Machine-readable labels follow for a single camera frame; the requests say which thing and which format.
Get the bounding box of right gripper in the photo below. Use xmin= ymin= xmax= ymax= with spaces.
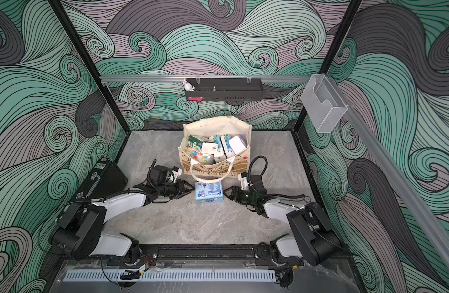
xmin=223 ymin=186 xmax=257 ymax=205

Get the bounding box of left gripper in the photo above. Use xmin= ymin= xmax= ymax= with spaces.
xmin=157 ymin=180 xmax=196 ymax=200

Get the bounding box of light blue tissue pack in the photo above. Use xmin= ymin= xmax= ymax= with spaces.
xmin=195 ymin=182 xmax=224 ymax=204

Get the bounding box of floral canvas tote bag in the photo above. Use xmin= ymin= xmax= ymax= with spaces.
xmin=178 ymin=116 xmax=252 ymax=183

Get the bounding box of blue cartoon tissue pack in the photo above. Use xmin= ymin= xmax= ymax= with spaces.
xmin=186 ymin=148 xmax=214 ymax=165

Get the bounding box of green white tissue pack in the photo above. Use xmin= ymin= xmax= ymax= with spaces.
xmin=212 ymin=134 xmax=235 ymax=162

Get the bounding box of purple tissue pack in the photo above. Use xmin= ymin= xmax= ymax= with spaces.
xmin=228 ymin=135 xmax=247 ymax=155

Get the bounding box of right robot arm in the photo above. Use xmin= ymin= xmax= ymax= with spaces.
xmin=224 ymin=173 xmax=343 ymax=266

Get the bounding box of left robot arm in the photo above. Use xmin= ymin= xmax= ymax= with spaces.
xmin=49 ymin=164 xmax=195 ymax=266

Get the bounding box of black hard carry case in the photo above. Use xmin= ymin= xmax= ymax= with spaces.
xmin=69 ymin=157 xmax=128 ymax=202

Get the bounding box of white bunny figurine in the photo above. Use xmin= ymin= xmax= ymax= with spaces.
xmin=182 ymin=79 xmax=195 ymax=92

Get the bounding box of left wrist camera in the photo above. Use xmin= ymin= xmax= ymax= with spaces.
xmin=168 ymin=166 xmax=182 ymax=183

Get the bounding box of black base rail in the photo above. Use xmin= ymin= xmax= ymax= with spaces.
xmin=59 ymin=243 xmax=353 ymax=268

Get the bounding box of white cable duct strip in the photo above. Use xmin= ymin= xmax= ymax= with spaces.
xmin=62 ymin=269 xmax=277 ymax=283

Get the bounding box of clear plastic wall bin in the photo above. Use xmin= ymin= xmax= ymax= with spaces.
xmin=301 ymin=74 xmax=347 ymax=134

